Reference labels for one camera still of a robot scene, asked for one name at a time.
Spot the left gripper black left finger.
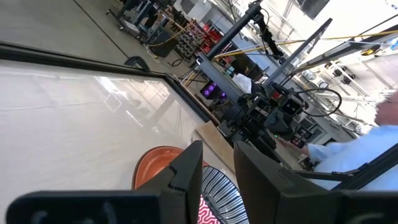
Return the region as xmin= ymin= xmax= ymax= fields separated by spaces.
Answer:
xmin=5 ymin=139 xmax=204 ymax=224

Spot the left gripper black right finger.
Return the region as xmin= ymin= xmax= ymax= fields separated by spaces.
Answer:
xmin=233 ymin=141 xmax=398 ymax=224

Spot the blue striped patterned bowl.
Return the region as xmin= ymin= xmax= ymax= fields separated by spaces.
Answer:
xmin=197 ymin=165 xmax=250 ymax=224

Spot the orange ceramic plate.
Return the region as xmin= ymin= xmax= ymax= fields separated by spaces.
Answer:
xmin=131 ymin=145 xmax=210 ymax=191

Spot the beige folded cloth napkin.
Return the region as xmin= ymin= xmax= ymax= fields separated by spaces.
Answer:
xmin=193 ymin=120 xmax=237 ymax=175

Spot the white plastic bag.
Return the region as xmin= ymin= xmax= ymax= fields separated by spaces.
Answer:
xmin=231 ymin=73 xmax=252 ymax=95

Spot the grey metal beam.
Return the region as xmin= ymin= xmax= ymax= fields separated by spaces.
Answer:
xmin=262 ymin=17 xmax=333 ymax=91
xmin=196 ymin=52 xmax=245 ymax=105

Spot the computer with purple lights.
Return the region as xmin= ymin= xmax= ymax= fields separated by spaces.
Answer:
xmin=200 ymin=80 xmax=228 ymax=101

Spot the person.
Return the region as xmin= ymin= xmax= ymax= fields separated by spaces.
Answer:
xmin=278 ymin=89 xmax=398 ymax=191

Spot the black metal pole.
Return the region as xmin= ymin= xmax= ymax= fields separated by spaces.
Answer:
xmin=205 ymin=1 xmax=264 ymax=60

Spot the grey parts rack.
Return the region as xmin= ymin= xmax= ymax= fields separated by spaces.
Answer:
xmin=175 ymin=30 xmax=203 ymax=60

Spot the black curved floor object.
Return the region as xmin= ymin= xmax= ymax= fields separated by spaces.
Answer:
xmin=123 ymin=55 xmax=150 ymax=72

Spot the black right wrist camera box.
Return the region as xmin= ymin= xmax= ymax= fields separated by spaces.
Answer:
xmin=280 ymin=97 xmax=305 ymax=118

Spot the black looped cable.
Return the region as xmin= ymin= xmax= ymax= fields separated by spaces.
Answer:
xmin=294 ymin=88 xmax=343 ymax=118

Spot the yellow cable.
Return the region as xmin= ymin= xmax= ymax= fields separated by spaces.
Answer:
xmin=213 ymin=29 xmax=398 ymax=59

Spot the black aluminium rig frame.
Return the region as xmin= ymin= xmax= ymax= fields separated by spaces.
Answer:
xmin=0 ymin=41 xmax=398 ymax=191

